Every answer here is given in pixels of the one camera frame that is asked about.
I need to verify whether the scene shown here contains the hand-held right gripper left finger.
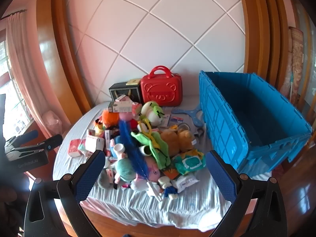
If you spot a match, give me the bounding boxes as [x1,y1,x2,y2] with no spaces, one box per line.
[23,149,106,237]

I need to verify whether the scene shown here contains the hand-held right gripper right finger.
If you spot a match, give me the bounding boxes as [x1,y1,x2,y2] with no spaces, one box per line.
[206,150,288,237]

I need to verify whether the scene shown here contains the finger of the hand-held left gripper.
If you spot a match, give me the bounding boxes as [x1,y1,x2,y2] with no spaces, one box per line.
[15,130,39,146]
[13,134,63,153]

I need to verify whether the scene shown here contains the blue plastic crate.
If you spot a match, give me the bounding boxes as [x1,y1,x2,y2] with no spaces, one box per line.
[199,70,313,176]

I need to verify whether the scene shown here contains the green plush frog hat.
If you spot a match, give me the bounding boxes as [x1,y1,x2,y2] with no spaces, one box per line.
[131,131,171,169]

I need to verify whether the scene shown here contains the pink tissue packet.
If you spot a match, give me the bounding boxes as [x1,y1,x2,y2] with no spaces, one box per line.
[68,139,86,157]

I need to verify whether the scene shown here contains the green wet wipes pack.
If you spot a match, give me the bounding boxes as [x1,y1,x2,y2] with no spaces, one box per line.
[174,152,206,176]

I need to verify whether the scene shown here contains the teal plush toy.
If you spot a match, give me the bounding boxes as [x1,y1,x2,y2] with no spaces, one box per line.
[116,158,136,181]

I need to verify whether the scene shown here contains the white tissue pack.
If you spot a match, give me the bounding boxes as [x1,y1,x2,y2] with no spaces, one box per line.
[171,173,199,193]

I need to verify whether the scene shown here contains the white blue cup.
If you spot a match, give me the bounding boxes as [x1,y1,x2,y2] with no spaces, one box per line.
[114,144,127,158]

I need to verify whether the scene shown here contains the window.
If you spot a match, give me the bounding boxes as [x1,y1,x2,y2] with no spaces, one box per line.
[0,37,34,134]

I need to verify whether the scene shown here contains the orange booklet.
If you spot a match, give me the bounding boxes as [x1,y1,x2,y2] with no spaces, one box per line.
[162,166,182,179]

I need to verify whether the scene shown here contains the red yellow plush toy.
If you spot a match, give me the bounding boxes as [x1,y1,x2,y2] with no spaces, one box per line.
[94,118,107,132]

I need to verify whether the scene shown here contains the blue feather wand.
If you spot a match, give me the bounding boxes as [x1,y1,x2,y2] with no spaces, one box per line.
[118,112,163,201]

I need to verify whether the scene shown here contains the blue figure toy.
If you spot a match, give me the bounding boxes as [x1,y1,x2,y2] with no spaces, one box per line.
[163,184,179,199]

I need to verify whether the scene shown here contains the brown bear plush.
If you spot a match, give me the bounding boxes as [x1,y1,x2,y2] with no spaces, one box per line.
[160,128,197,157]

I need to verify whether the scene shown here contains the orange plush toy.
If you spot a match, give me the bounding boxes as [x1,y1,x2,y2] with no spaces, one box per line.
[102,110,121,129]

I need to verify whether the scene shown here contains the pink pig plush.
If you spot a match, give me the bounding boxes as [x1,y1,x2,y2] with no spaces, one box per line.
[134,157,161,181]

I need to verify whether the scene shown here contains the blue plastic boomerang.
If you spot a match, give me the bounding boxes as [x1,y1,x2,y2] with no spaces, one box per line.
[171,105,204,126]

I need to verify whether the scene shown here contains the yellow plastic toy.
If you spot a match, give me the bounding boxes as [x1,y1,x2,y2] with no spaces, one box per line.
[138,119,160,151]

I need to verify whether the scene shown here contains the red blue card packet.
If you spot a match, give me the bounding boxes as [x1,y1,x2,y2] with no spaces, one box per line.
[169,115,183,126]

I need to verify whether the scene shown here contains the white green-print box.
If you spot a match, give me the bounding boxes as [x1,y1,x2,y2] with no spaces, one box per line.
[107,101,134,113]

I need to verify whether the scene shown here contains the pink curtain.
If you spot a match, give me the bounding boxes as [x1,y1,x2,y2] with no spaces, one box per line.
[6,10,70,139]

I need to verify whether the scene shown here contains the pink clear packet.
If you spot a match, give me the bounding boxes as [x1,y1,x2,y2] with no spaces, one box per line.
[115,96,143,116]

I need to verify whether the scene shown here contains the black gift box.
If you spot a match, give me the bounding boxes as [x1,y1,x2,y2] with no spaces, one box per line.
[109,78,142,104]

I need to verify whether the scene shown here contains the green white frog plush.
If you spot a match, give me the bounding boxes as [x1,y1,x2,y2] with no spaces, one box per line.
[140,101,165,126]

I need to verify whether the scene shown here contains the red bear suitcase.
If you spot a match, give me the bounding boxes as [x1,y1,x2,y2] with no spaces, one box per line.
[139,65,183,106]

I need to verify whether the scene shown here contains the wooden partition screen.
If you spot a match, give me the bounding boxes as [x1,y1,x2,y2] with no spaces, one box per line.
[237,0,307,99]

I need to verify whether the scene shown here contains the wooden wall trim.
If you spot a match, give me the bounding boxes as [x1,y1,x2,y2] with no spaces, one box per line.
[35,0,95,119]

